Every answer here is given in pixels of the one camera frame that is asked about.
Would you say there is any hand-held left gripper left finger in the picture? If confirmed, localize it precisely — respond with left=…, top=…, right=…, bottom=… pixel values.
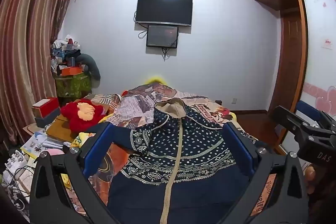
left=28, top=121, right=117, bottom=224

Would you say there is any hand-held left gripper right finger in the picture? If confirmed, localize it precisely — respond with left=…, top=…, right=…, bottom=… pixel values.
left=222, top=121, right=310, bottom=224

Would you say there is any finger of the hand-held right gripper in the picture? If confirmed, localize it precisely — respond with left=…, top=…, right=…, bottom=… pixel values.
left=296, top=100, right=336, bottom=133
left=270, top=105, right=319, bottom=141

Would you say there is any navy patterned hooded jacket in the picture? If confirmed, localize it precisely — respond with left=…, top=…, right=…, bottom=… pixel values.
left=107, top=97, right=259, bottom=224

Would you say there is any person's right hand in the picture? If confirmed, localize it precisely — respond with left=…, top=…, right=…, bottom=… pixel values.
left=304, top=163, right=319, bottom=195

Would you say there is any red plush toy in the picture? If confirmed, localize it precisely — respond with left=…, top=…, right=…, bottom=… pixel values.
left=60, top=98, right=108, bottom=132

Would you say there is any brown wooden board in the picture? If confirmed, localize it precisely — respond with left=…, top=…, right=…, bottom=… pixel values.
left=46, top=114, right=79, bottom=141

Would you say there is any brown wooden door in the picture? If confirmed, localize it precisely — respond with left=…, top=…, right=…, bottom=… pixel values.
left=268, top=10, right=302, bottom=115

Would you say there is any wooden wardrobe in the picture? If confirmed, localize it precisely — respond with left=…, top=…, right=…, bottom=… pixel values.
left=281, top=0, right=336, bottom=153

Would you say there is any pile of books and papers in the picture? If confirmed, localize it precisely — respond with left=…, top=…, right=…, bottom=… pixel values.
left=20, top=127, right=79, bottom=160

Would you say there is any dark grey box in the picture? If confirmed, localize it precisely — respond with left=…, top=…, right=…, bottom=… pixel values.
left=35, top=109, right=62, bottom=128

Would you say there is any printed blanket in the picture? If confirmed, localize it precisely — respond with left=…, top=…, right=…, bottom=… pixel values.
left=60, top=82, right=279, bottom=217

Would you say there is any red box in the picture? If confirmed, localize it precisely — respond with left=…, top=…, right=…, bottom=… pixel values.
left=31, top=97, right=60, bottom=118

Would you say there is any green patterned box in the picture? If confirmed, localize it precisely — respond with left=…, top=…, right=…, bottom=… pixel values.
left=55, top=72, right=92, bottom=105

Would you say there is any orange box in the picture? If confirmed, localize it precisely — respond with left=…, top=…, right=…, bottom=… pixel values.
left=60, top=67, right=83, bottom=76

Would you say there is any grey bolster pillow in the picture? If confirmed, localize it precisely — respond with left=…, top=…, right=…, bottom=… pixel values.
left=75, top=53, right=101, bottom=81

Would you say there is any yellow plush toy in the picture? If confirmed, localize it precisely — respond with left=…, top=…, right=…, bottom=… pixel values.
left=144, top=74, right=168, bottom=85

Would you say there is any pile of clutter on box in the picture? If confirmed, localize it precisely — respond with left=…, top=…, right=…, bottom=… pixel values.
left=50, top=34, right=84, bottom=75

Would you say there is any striped brown curtain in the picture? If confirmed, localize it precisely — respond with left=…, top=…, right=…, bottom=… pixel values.
left=0, top=0, right=80, bottom=144

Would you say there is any small black wall monitor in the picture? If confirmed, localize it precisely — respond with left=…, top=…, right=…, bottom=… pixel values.
left=146, top=25, right=179, bottom=49

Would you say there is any black wall television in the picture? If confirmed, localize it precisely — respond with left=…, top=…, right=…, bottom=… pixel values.
left=135, top=0, right=193, bottom=28

